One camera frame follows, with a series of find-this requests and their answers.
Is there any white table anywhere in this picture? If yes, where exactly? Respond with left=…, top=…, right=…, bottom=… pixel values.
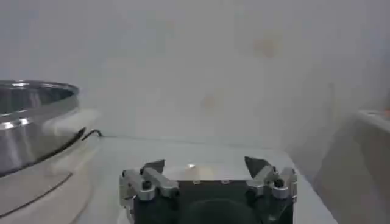
left=74, top=136, right=338, bottom=224

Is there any black cooker power cable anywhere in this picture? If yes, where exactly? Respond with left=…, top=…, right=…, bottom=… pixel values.
left=81, top=128, right=104, bottom=142

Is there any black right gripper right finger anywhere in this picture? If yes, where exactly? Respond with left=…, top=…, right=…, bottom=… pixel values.
left=243, top=155, right=299, bottom=201

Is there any white desk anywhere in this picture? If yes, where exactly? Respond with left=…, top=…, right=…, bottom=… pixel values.
left=313, top=108, right=390, bottom=224

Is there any white electric cooker base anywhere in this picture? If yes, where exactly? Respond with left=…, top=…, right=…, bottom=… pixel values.
left=0, top=108, right=103, bottom=224

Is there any steel steamer basket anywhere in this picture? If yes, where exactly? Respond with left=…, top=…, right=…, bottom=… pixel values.
left=0, top=79, right=80, bottom=178

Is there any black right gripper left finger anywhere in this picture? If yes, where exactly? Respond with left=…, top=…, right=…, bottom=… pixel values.
left=119, top=159, right=180, bottom=202

